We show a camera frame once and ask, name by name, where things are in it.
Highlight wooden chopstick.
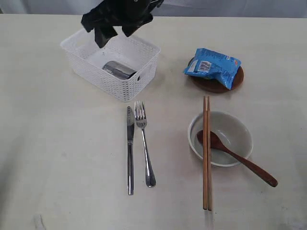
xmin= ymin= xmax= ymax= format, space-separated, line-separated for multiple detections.
xmin=202 ymin=96 xmax=208 ymax=210
xmin=207 ymin=96 xmax=213 ymax=211

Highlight blue cloth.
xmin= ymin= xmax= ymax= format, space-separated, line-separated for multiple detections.
xmin=184 ymin=48 xmax=241 ymax=89

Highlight white speckled ceramic bowl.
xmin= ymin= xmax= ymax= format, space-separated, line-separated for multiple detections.
xmin=188 ymin=111 xmax=253 ymax=167

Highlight brown wooden plate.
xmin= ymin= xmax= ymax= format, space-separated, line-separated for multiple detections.
xmin=189 ymin=67 xmax=244 ymax=93

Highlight silver metal fork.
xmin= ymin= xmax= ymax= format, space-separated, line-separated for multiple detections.
xmin=134 ymin=101 xmax=156 ymax=187

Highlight silver table knife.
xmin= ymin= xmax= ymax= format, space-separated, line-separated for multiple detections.
xmin=127 ymin=106 xmax=134 ymax=195

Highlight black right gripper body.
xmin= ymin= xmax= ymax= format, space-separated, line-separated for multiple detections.
xmin=81 ymin=0 xmax=163 ymax=32

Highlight brown wooden spoon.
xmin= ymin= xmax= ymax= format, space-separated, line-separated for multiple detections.
xmin=210 ymin=131 xmax=278 ymax=187

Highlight white perforated plastic basket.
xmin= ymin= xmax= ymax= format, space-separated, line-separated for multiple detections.
xmin=60 ymin=27 xmax=161 ymax=102

